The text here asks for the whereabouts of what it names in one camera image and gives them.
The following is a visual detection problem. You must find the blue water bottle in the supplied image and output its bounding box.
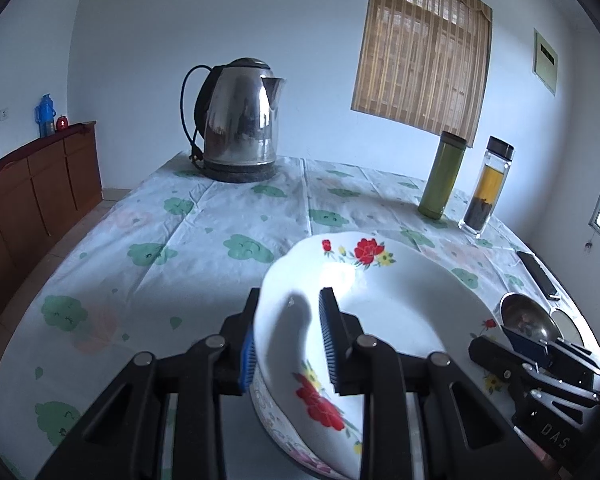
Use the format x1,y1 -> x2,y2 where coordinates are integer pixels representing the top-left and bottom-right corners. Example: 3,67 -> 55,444
34,93 -> 57,138

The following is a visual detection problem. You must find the dark kettle base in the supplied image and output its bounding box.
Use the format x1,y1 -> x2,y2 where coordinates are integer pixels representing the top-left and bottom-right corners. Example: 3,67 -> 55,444
200,160 -> 277,183

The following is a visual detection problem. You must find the glass tea bottle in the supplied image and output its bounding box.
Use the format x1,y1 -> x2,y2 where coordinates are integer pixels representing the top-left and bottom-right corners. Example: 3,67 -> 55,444
458,135 -> 515,239

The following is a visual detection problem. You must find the green thermos bottle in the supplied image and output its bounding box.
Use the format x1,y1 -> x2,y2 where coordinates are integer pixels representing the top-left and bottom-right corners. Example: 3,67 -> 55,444
418,130 -> 467,221

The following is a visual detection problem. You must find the black smartphone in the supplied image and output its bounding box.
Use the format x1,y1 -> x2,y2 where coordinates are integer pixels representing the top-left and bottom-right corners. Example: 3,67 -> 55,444
516,251 -> 562,302

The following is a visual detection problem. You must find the wall electrical panel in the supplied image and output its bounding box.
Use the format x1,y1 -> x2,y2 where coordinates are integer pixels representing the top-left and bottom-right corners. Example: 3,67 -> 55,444
532,27 -> 559,96

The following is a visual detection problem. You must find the stainless steel electric kettle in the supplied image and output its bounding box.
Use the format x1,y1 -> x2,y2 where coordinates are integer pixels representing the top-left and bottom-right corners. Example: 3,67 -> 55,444
181,57 -> 287,171

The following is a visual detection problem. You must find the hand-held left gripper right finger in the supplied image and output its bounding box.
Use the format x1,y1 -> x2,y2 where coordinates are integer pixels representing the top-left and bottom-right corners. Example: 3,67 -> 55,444
319,287 -> 546,480

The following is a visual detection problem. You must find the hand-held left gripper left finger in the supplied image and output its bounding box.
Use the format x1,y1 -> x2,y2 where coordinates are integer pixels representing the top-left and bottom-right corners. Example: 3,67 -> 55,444
35,287 -> 261,480

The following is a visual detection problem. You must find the bamboo window blind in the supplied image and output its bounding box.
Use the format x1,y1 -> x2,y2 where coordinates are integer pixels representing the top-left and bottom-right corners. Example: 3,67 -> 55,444
351,0 -> 493,148

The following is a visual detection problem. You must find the pink floral rim plate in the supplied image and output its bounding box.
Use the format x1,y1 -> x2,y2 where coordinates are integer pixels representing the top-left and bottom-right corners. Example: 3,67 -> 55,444
249,375 -> 353,480

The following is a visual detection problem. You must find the brown wooden sideboard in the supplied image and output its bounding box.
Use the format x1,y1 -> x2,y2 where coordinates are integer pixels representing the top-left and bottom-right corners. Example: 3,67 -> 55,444
0,120 -> 103,351

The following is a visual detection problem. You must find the green cloud print tablecloth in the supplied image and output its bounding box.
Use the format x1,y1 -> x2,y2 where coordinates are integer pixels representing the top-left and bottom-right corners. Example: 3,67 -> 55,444
0,152 -> 600,480

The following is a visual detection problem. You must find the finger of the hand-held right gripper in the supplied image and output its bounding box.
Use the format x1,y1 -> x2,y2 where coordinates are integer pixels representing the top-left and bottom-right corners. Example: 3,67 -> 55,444
500,325 -> 600,376
469,336 -> 598,406

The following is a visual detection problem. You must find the red flower white plate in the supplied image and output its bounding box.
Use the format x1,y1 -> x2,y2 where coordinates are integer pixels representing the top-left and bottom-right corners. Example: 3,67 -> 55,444
252,232 -> 503,480

